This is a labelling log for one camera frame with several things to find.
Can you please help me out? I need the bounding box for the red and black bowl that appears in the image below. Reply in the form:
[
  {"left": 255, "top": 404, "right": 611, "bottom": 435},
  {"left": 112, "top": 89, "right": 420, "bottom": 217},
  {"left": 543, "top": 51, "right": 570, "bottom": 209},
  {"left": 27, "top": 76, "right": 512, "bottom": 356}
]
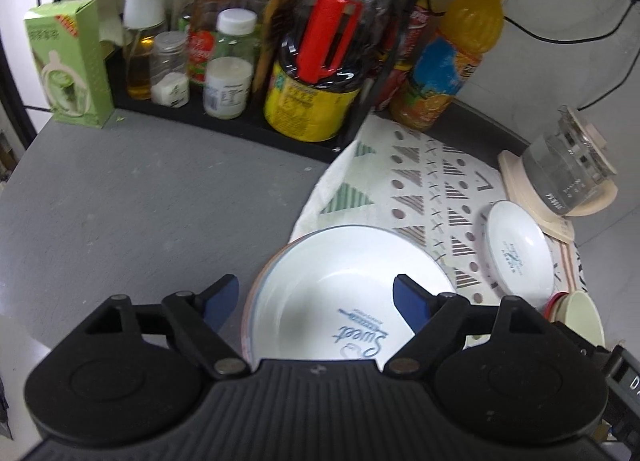
[{"left": 545, "top": 291, "right": 571, "bottom": 322}]

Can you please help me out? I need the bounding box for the small white plate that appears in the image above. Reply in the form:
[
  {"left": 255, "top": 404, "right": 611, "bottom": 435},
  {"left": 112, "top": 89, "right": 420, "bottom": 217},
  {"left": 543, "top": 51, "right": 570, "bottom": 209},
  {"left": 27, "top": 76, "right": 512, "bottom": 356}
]
[{"left": 481, "top": 200, "right": 557, "bottom": 310}]

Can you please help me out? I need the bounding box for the small glass jar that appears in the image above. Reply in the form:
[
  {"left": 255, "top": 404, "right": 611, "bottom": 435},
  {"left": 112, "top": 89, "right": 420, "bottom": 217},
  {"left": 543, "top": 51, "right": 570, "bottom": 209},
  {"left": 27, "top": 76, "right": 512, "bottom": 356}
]
[{"left": 149, "top": 31, "right": 191, "bottom": 107}]

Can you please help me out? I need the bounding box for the black storage rack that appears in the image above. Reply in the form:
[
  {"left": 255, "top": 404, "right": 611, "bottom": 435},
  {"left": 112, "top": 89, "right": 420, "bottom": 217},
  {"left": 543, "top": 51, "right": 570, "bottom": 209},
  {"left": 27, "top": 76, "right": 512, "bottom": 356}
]
[{"left": 52, "top": 0, "right": 443, "bottom": 165}]

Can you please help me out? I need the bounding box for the white paper towel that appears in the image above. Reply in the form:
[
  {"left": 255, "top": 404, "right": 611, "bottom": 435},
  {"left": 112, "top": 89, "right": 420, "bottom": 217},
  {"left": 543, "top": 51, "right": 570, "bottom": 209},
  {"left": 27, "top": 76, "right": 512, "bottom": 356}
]
[{"left": 64, "top": 0, "right": 126, "bottom": 48}]

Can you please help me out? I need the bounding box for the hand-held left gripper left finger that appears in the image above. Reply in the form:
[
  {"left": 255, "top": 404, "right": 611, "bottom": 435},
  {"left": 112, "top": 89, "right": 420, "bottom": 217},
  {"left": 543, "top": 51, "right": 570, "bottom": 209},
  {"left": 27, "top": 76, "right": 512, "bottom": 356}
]
[{"left": 82, "top": 273, "right": 251, "bottom": 378}]

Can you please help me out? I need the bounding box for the small bottle red label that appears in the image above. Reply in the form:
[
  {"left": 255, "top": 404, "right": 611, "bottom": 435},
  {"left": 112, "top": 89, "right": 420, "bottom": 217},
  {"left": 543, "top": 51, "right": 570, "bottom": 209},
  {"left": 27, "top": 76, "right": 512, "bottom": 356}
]
[{"left": 186, "top": 28, "right": 219, "bottom": 88}]

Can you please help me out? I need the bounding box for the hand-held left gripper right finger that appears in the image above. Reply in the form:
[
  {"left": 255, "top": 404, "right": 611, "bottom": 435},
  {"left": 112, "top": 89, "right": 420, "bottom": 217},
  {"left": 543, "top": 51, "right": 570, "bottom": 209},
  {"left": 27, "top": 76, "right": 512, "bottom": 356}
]
[{"left": 382, "top": 273, "right": 555, "bottom": 376}]

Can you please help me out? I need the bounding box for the slim brown bottle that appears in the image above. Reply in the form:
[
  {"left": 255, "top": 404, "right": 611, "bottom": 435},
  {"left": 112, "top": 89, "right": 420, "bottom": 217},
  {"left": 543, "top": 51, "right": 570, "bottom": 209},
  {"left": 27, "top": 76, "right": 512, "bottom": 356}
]
[{"left": 251, "top": 0, "right": 302, "bottom": 103}]

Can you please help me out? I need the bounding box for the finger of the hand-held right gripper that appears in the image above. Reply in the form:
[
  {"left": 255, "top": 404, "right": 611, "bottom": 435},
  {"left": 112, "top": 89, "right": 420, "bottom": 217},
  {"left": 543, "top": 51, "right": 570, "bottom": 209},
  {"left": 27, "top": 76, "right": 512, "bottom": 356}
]
[{"left": 552, "top": 322, "right": 608, "bottom": 359}]

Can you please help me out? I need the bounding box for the pale green bowl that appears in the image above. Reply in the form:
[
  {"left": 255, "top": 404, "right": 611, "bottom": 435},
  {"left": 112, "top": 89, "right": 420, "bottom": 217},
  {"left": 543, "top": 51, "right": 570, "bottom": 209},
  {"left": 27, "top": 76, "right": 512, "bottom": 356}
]
[{"left": 550, "top": 290, "right": 607, "bottom": 348}]

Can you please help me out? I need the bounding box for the green carton box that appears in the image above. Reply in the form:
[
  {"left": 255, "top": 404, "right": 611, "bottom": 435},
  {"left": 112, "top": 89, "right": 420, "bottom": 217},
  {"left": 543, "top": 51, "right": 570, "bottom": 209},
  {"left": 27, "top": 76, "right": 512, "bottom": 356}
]
[{"left": 24, "top": 0, "right": 117, "bottom": 130}]

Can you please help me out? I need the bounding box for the black power cable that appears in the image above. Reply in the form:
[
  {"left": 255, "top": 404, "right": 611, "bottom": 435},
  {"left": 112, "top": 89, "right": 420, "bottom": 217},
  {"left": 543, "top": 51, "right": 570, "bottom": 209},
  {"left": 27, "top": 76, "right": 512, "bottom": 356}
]
[
  {"left": 577, "top": 48, "right": 640, "bottom": 113},
  {"left": 502, "top": 0, "right": 640, "bottom": 45}
]

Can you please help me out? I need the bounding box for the patterned fringed table mat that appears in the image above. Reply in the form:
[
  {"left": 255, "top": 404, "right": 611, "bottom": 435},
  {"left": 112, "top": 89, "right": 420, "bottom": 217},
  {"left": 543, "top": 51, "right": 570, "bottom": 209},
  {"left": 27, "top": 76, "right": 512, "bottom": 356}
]
[{"left": 290, "top": 114, "right": 603, "bottom": 344}]

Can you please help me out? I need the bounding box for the glass electric kettle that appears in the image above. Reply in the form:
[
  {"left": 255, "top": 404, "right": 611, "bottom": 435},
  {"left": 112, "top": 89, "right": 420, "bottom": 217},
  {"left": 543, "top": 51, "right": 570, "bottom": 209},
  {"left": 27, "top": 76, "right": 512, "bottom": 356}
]
[{"left": 520, "top": 105, "right": 621, "bottom": 217}]

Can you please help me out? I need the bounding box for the orange juice bottle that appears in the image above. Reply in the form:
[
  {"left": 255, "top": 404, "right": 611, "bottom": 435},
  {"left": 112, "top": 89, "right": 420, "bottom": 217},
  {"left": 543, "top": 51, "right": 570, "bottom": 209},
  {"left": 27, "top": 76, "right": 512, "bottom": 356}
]
[{"left": 390, "top": 0, "right": 512, "bottom": 130}]

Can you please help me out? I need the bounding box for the large soy sauce bottle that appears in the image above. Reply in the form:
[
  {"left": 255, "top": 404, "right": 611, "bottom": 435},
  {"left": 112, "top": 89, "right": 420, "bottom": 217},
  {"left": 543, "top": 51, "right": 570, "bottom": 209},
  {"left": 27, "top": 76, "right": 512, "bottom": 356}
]
[{"left": 262, "top": 0, "right": 394, "bottom": 143}]

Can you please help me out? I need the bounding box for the white deep plate blue print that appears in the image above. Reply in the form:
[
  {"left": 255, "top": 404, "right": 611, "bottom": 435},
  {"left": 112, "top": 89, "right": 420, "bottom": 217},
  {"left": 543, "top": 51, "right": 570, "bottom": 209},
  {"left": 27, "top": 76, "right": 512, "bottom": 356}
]
[{"left": 249, "top": 225, "right": 457, "bottom": 377}]

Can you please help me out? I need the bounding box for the white lidded plastic bottle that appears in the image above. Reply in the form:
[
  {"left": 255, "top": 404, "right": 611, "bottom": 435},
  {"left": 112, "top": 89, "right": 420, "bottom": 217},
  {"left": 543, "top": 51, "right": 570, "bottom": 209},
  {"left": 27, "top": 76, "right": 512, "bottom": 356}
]
[{"left": 202, "top": 8, "right": 259, "bottom": 120}]

